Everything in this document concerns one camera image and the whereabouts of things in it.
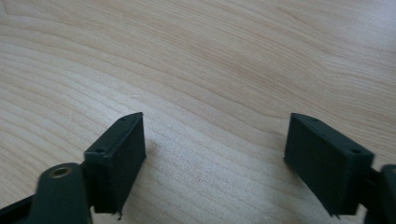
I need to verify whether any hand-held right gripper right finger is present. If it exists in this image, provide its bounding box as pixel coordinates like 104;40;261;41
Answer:
283;112;375;218

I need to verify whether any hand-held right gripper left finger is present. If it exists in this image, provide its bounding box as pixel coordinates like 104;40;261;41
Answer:
83;111;148;220

